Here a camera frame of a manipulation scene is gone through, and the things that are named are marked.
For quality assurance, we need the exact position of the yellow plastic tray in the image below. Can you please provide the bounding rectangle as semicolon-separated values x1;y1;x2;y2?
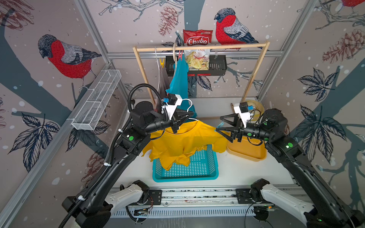
226;137;267;162

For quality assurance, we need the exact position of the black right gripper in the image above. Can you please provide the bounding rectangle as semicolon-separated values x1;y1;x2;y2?
217;112;274;144

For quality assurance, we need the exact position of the yellow t-shirt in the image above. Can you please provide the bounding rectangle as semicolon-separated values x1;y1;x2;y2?
143;121;228;171

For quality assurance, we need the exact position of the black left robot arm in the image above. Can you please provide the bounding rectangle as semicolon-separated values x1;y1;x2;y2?
59;83;194;228

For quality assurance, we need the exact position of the white wire wall shelf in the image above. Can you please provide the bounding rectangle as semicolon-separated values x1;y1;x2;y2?
71;69;121;131

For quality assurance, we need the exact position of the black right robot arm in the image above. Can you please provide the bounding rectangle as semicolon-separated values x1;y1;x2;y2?
216;108;365;228

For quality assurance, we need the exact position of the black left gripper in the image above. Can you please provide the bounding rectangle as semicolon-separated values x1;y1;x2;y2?
144;108;193;135

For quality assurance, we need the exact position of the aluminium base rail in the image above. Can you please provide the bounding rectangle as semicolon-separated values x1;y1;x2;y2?
112;186;279;222

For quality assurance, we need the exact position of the white wire hanger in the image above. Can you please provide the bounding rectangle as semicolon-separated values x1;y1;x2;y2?
178;98;197;122

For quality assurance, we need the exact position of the pink-grey t-shirt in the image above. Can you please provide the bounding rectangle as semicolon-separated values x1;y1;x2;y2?
157;66;170;97

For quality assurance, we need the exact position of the yellow bowl with buns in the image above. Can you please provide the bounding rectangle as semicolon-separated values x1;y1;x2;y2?
247;100;265;114

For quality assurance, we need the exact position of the teal plastic laundry basket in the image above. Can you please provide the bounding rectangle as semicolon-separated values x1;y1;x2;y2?
153;145;219;182

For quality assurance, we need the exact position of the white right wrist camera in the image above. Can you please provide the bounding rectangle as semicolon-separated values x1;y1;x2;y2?
233;102;254;128

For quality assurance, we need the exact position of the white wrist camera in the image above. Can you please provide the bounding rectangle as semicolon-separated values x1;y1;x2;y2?
233;102;254;128
162;94;183;120

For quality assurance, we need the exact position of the wooden clothes rack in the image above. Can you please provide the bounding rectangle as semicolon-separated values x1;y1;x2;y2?
133;41;270;119

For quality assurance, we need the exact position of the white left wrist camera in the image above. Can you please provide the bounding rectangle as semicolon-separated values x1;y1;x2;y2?
162;94;183;120

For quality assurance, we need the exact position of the red Chuba chips bag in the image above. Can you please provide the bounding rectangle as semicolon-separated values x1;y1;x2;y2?
183;29;213;62

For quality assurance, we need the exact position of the teal t-shirt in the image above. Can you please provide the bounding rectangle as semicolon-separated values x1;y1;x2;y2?
165;55;197;120

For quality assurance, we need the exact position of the black wall basket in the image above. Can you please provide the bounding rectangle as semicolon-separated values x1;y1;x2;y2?
165;55;228;77

